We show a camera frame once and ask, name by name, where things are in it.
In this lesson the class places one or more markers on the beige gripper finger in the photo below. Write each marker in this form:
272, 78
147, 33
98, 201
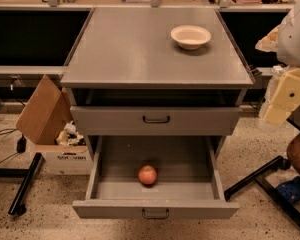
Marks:
284, 97

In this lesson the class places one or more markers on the red apple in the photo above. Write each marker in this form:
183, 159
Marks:
147, 175

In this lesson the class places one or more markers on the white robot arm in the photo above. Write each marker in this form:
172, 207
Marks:
287, 46

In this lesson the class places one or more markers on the open grey middle drawer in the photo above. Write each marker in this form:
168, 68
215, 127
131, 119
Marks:
188, 184

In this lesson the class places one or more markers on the grey drawer cabinet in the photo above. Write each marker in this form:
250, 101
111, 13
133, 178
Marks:
127, 58

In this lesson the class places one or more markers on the closed grey top drawer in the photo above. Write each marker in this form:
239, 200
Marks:
155, 121

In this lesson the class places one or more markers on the blue plastic object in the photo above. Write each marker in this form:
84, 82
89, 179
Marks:
290, 190

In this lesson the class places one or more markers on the white paper bowl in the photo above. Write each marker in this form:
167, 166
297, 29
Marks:
190, 37

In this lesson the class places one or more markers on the open cardboard box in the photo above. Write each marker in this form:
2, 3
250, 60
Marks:
46, 121

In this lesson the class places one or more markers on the black frame right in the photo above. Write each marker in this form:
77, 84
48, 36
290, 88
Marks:
258, 177

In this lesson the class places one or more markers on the black power adapter with cable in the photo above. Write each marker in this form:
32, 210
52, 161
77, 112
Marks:
20, 146

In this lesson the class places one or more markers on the black table leg frame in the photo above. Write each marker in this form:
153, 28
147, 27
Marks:
18, 206

